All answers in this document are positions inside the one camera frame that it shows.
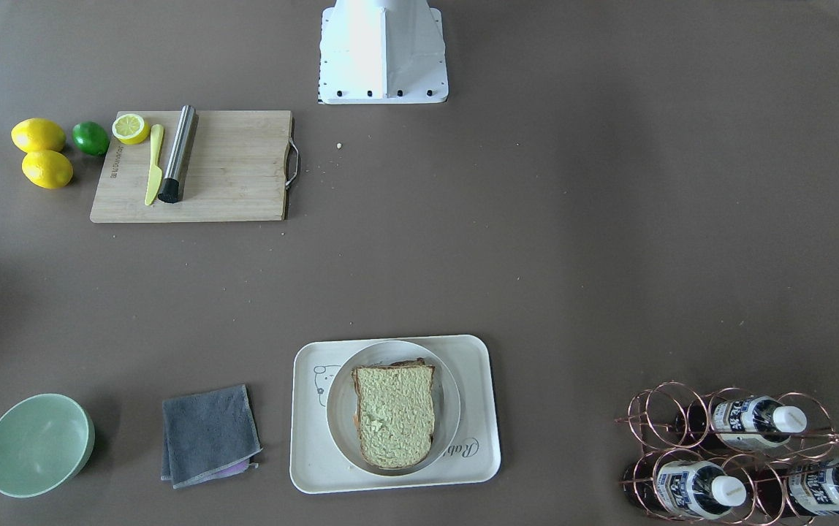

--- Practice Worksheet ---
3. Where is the plain bread slice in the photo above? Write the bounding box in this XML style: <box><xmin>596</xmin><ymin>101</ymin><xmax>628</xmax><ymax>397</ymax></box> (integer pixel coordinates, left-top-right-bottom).
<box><xmin>352</xmin><ymin>357</ymin><xmax>436</xmax><ymax>470</ymax></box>

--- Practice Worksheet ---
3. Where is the steel muddler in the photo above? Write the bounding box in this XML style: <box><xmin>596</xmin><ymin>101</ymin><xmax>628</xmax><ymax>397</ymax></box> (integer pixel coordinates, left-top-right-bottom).
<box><xmin>158</xmin><ymin>104</ymin><xmax>198</xmax><ymax>204</ymax></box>

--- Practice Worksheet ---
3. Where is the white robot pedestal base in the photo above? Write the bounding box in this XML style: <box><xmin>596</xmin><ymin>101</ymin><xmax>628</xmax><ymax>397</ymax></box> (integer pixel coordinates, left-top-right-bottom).
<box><xmin>317</xmin><ymin>1</ymin><xmax>449</xmax><ymax>104</ymax></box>

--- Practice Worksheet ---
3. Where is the green ceramic bowl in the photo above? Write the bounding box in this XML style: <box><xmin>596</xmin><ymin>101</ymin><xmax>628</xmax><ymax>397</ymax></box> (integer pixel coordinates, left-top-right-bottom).
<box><xmin>0</xmin><ymin>393</ymin><xmax>95</xmax><ymax>498</ymax></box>

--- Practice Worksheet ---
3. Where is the cream rabbit tray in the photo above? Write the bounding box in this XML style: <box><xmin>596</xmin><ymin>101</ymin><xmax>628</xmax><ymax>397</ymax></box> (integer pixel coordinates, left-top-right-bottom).
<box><xmin>289</xmin><ymin>334</ymin><xmax>502</xmax><ymax>494</ymax></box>

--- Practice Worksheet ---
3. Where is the tea bottle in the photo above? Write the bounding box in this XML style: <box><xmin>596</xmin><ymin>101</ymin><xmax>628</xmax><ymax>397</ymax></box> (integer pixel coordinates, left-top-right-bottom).
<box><xmin>670</xmin><ymin>396</ymin><xmax>808</xmax><ymax>454</ymax></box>
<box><xmin>751</xmin><ymin>459</ymin><xmax>839</xmax><ymax>517</ymax></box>
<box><xmin>620</xmin><ymin>459</ymin><xmax>749</xmax><ymax>520</ymax></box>

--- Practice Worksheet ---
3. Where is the yellow plastic knife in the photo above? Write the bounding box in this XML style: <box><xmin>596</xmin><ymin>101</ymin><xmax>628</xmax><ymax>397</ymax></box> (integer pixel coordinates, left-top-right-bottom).
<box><xmin>143</xmin><ymin>123</ymin><xmax>164</xmax><ymax>206</ymax></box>

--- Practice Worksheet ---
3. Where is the whole yellow lemon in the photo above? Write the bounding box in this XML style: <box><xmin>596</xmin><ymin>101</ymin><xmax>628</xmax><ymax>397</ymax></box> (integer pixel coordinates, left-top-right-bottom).
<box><xmin>21</xmin><ymin>150</ymin><xmax>73</xmax><ymax>189</ymax></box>

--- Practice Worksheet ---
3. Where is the grey folded cloth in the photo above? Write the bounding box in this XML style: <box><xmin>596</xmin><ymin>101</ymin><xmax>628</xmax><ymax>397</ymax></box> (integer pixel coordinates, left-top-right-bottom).
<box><xmin>160</xmin><ymin>385</ymin><xmax>262</xmax><ymax>489</ymax></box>

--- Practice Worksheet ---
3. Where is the half cut lemon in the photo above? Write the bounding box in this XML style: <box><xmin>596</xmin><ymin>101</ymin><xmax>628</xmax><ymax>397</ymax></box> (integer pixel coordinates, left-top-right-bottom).
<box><xmin>111</xmin><ymin>113</ymin><xmax>151</xmax><ymax>145</ymax></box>

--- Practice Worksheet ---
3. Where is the white round plate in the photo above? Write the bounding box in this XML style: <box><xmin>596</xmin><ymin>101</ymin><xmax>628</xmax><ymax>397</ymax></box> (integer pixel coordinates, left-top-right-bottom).
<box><xmin>327</xmin><ymin>340</ymin><xmax>462</xmax><ymax>476</ymax></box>

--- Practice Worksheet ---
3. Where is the copper wire bottle rack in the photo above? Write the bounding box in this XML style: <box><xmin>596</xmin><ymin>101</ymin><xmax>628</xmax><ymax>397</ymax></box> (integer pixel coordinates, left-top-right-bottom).
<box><xmin>620</xmin><ymin>381</ymin><xmax>839</xmax><ymax>525</ymax></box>

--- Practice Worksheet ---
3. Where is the bamboo cutting board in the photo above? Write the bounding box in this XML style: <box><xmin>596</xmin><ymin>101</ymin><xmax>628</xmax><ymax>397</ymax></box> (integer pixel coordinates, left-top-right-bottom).
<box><xmin>90</xmin><ymin>110</ymin><xmax>298</xmax><ymax>224</ymax></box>

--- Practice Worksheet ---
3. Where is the green lime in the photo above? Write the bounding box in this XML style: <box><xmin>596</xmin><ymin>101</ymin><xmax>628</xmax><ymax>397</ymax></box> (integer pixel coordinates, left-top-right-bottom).
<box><xmin>72</xmin><ymin>122</ymin><xmax>111</xmax><ymax>156</ymax></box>

